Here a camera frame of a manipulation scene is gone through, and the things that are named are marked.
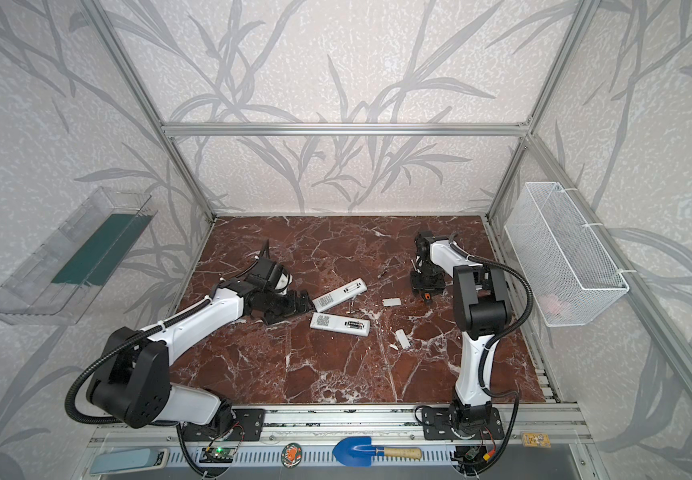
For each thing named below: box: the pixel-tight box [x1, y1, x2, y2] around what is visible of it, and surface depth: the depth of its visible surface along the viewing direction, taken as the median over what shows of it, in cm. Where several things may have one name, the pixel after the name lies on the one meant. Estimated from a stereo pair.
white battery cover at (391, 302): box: [382, 298, 402, 307], surface depth 98 cm
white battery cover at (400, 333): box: [395, 329, 411, 351], surface depth 90 cm
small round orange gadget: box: [280, 443, 303, 469], surface depth 71 cm
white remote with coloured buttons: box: [312, 312, 371, 337], surface depth 91 cm
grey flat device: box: [89, 447, 170, 476], surface depth 67 cm
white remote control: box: [312, 278, 368, 312], surface depth 98 cm
